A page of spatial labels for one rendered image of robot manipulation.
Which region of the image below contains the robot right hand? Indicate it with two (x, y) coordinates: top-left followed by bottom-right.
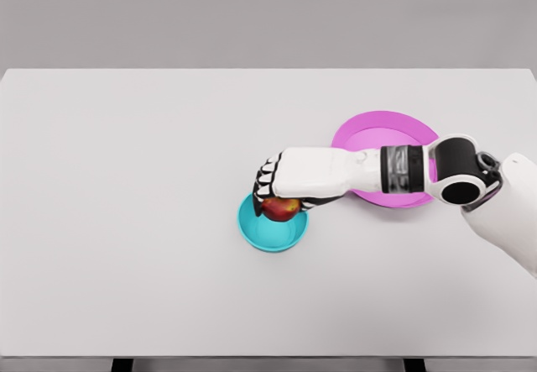
(252, 146), (360, 217)

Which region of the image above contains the red yellow apple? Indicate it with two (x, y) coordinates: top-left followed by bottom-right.
(261, 196), (302, 223)

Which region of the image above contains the blue bowl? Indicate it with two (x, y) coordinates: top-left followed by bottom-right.
(237, 191), (310, 254)

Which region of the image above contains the pink plate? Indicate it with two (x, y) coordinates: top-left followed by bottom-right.
(331, 110), (440, 210)

